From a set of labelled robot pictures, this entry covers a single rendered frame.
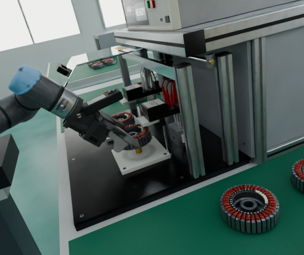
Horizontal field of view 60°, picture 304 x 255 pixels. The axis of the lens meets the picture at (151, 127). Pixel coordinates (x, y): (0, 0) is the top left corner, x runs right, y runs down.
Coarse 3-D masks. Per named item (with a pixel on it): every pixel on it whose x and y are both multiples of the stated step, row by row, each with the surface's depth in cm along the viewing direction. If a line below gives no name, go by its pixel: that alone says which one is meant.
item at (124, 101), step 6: (138, 84) 100; (126, 90) 96; (132, 90) 96; (138, 90) 97; (144, 90) 100; (150, 90) 98; (156, 90) 99; (126, 96) 97; (132, 96) 96; (138, 96) 97; (144, 96) 98; (150, 96) 103; (120, 102) 100; (126, 102) 97; (132, 102) 98
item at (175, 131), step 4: (168, 124) 85; (172, 124) 85; (176, 124) 84; (168, 128) 86; (172, 128) 82; (176, 128) 82; (180, 128) 81; (172, 132) 83; (176, 132) 80; (180, 132) 79; (172, 136) 84; (176, 136) 81; (180, 136) 80; (172, 140) 86; (176, 140) 82; (180, 140) 80; (180, 144) 81; (184, 144) 81
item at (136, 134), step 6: (126, 126) 82; (132, 126) 82; (138, 126) 80; (144, 126) 80; (126, 132) 81; (132, 132) 80; (138, 132) 81; (144, 132) 76; (150, 132) 78; (138, 138) 74; (144, 138) 75; (150, 138) 77; (144, 144) 75
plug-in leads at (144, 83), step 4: (140, 72) 101; (144, 72) 97; (152, 72) 101; (144, 76) 97; (148, 76) 101; (156, 76) 102; (144, 80) 98; (148, 80) 102; (152, 80) 99; (156, 80) 102; (144, 84) 100; (152, 84) 99; (156, 84) 103; (144, 88) 100
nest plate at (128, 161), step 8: (152, 136) 89; (152, 144) 84; (160, 144) 83; (112, 152) 84; (120, 152) 83; (128, 152) 82; (144, 152) 80; (152, 152) 79; (160, 152) 78; (120, 160) 79; (128, 160) 78; (136, 160) 77; (144, 160) 76; (152, 160) 75; (160, 160) 76; (120, 168) 75; (128, 168) 74; (136, 168) 74
